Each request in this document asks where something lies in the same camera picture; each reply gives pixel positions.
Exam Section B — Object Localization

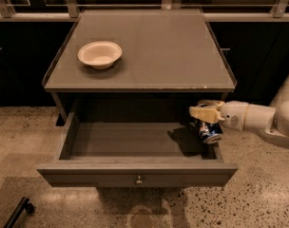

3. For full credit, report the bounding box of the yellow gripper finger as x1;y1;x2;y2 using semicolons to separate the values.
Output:
189;106;224;124
198;100;224;109

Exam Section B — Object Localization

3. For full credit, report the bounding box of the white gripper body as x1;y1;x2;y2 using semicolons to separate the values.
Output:
220;101;249;131

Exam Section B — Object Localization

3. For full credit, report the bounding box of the blue pepsi can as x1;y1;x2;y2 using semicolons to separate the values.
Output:
195;119;223;144

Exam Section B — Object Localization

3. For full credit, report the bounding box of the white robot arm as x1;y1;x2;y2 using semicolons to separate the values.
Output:
189;75;289;149

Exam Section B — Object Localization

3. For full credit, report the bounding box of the small metal drawer knob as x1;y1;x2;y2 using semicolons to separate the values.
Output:
135;175;144;185

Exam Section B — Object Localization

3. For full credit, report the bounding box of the grey cabinet counter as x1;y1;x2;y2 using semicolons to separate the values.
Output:
42;9;238;123

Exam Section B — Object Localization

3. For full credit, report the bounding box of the open grey top drawer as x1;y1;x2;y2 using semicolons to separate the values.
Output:
37;112;238;188

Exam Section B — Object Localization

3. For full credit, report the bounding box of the white paper bowl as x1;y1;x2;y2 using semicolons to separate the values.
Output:
78;41;123;69

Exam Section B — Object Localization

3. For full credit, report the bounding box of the black wheeled base leg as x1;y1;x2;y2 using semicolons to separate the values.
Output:
3;197;35;228

